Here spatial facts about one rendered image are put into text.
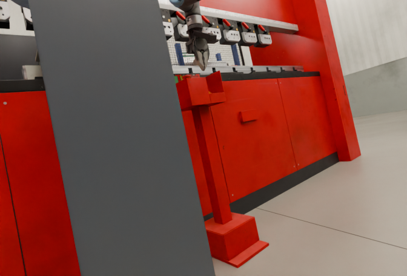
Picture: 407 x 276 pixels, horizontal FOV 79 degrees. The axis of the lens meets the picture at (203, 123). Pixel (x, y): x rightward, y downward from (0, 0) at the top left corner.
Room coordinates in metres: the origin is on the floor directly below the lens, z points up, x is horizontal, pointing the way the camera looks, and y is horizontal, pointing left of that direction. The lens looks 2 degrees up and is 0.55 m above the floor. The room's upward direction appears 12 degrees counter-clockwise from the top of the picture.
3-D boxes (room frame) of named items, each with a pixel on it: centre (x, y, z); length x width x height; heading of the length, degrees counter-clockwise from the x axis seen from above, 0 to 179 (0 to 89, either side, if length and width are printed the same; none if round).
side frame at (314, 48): (2.68, -1.08, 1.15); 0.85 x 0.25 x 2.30; 38
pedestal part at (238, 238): (1.13, -0.02, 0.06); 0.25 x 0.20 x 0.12; 38
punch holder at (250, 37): (1.99, -0.48, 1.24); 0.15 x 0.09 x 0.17; 128
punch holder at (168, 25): (1.49, 0.15, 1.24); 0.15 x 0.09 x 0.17; 128
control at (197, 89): (1.16, 0.00, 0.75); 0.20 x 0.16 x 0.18; 128
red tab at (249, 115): (1.64, -0.30, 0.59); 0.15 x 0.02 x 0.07; 128
